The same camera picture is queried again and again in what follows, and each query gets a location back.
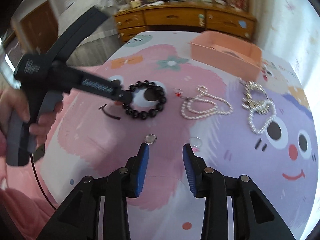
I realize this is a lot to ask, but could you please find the black cable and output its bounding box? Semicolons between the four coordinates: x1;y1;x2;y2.
30;152;58;210

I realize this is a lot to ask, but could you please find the person's left hand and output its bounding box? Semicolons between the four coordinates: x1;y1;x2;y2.
1;87;63;147

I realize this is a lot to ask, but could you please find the white lace bed cover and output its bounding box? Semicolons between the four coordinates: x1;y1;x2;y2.
58;0;121;67

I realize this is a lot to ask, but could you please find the black bead bracelet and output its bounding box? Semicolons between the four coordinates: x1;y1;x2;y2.
121;80;168;120

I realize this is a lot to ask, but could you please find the long pearl necklace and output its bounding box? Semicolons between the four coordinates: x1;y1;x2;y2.
180;84;234;120

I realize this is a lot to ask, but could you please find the pink cardboard box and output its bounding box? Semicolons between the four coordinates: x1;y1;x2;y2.
190;31;262;81

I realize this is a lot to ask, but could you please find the cartoon printed table mat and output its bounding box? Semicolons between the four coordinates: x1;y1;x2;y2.
41;31;318;239

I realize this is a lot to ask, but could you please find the wooden desk with drawers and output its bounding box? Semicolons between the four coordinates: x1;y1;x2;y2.
114;2;256;42

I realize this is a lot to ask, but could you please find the round white stone brooch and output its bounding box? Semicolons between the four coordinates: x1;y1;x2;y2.
144;134;157;145

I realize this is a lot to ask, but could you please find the brown wooden door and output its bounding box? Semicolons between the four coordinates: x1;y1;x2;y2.
11;1;58;54

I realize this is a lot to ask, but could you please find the white floral curtain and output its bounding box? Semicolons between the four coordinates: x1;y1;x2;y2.
249;0;320;93

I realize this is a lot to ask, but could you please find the rhinestone silver necklace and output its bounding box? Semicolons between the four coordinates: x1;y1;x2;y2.
238;77;273;114

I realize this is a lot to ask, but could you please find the silver ring pink stone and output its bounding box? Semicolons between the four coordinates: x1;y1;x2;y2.
189;137;202;152

